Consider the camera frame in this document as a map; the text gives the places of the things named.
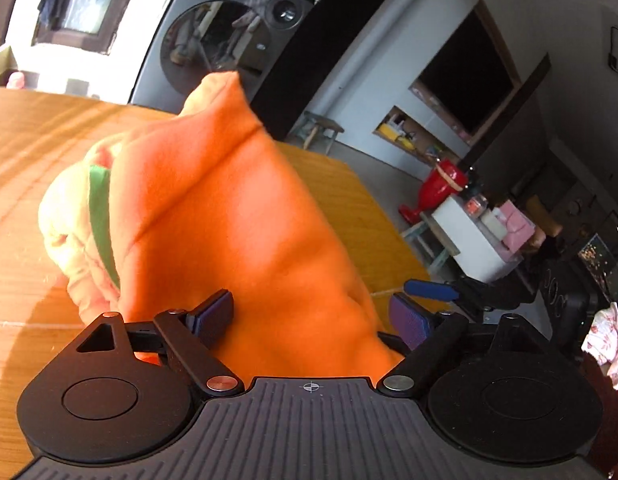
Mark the black television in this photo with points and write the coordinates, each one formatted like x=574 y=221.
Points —
x=464 y=80

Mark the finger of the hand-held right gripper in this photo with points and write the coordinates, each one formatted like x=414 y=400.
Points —
x=431 y=290

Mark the floral cloth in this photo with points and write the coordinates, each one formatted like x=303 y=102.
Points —
x=609 y=345

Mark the yellow box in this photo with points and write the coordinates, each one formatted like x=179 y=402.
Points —
x=389 y=132

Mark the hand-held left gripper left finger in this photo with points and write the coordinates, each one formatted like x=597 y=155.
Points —
x=214 y=312

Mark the white container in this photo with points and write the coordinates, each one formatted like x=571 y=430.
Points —
x=493 y=224

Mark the black speaker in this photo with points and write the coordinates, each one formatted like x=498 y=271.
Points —
x=564 y=305

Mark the red vase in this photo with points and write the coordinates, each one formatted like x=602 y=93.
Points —
x=436 y=187

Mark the dark wooden stool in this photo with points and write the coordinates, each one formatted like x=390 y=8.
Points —
x=324 y=121

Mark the orange pumpkin costume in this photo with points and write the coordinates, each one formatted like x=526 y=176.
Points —
x=239 y=210

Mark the pink shoe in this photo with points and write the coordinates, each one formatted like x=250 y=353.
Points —
x=16 y=80

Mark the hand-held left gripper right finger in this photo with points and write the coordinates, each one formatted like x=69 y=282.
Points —
x=411 y=320

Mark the grey washing machine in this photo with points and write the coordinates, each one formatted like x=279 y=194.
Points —
x=214 y=40

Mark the pink box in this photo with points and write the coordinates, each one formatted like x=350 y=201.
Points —
x=516 y=225

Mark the white low side table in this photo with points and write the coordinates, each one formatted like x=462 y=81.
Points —
x=469 y=240

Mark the red label jar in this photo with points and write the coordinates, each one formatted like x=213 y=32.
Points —
x=475 y=202

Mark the tall black panel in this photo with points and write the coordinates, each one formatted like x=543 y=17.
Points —
x=309 y=60

